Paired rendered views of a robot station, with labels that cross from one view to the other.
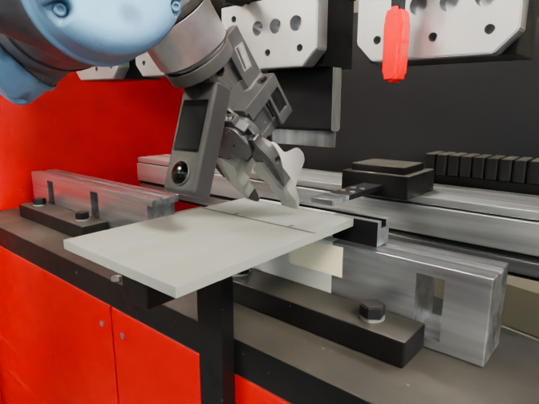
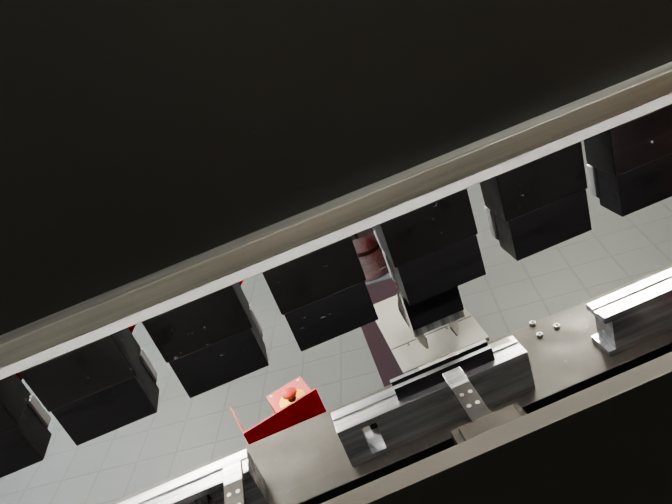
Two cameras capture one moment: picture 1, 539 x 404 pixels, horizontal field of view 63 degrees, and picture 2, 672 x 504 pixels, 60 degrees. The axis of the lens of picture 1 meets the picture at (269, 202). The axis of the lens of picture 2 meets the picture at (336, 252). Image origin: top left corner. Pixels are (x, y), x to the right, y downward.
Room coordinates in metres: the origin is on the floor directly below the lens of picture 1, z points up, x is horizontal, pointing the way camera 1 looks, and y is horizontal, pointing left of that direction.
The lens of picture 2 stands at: (1.12, -0.73, 1.74)
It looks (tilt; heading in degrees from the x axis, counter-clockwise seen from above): 27 degrees down; 137
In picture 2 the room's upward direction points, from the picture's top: 21 degrees counter-clockwise
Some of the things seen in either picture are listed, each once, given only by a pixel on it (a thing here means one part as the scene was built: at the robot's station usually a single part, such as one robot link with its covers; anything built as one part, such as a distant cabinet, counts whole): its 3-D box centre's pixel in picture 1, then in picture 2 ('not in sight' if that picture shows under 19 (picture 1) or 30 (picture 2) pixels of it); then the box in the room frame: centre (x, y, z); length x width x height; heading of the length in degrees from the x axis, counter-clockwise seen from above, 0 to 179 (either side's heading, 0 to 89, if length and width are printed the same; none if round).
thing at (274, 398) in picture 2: not in sight; (282, 419); (0.07, -0.13, 0.75); 0.20 x 0.16 x 0.18; 64
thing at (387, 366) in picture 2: not in sight; (402, 356); (-0.05, 0.50, 0.39); 0.18 x 0.18 x 0.78; 36
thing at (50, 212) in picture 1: (60, 218); not in sight; (0.92, 0.45, 0.89); 0.30 x 0.05 x 0.03; 50
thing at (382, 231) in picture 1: (313, 218); (442, 369); (0.56, -0.06, 0.99); 0.20 x 0.03 x 0.03; 50
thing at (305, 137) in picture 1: (302, 107); (433, 306); (0.58, -0.04, 1.13); 0.10 x 0.02 x 0.10; 50
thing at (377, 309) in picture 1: (372, 310); not in sight; (0.44, -0.11, 0.91); 0.03 x 0.03 x 0.02
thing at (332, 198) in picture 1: (366, 182); (480, 413); (0.69, -0.16, 1.01); 0.26 x 0.12 x 0.05; 140
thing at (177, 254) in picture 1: (220, 232); (423, 322); (0.46, 0.05, 1.00); 0.26 x 0.18 x 0.01; 140
